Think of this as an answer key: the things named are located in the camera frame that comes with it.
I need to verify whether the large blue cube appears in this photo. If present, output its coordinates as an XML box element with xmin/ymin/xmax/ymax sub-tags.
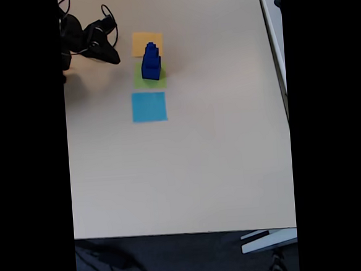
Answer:
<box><xmin>140</xmin><ymin>61</ymin><xmax>164</xmax><ymax>82</ymax></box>

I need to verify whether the orange paper square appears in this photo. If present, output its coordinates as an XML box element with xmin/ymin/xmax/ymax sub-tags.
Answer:
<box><xmin>130</xmin><ymin>30</ymin><xmax>165</xmax><ymax>59</ymax></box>

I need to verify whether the green paper square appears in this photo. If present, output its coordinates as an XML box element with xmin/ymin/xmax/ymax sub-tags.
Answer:
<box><xmin>132</xmin><ymin>60</ymin><xmax>168</xmax><ymax>90</ymax></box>

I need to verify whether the light blue paper square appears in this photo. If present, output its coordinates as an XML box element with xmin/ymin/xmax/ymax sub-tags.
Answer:
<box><xmin>130</xmin><ymin>91</ymin><xmax>168</xmax><ymax>124</ymax></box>

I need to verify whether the white neighbouring table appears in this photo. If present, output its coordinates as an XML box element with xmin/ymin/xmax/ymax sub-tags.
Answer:
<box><xmin>257</xmin><ymin>0</ymin><xmax>290</xmax><ymax>127</ymax></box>

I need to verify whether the white table foot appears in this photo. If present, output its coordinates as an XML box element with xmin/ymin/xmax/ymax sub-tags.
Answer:
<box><xmin>239</xmin><ymin>226</ymin><xmax>299</xmax><ymax>255</ymax></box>

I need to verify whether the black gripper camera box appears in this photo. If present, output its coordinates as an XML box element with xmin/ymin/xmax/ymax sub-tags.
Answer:
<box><xmin>99</xmin><ymin>15</ymin><xmax>118</xmax><ymax>34</ymax></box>

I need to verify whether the thin arm motor cable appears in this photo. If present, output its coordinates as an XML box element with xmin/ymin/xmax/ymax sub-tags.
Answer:
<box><xmin>57</xmin><ymin>0</ymin><xmax>72</xmax><ymax>19</ymax></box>

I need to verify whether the black floor cable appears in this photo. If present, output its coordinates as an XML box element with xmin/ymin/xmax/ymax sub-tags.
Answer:
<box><xmin>75</xmin><ymin>236</ymin><xmax>156</xmax><ymax>271</ymax></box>
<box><xmin>267</xmin><ymin>247</ymin><xmax>291</xmax><ymax>271</ymax></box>

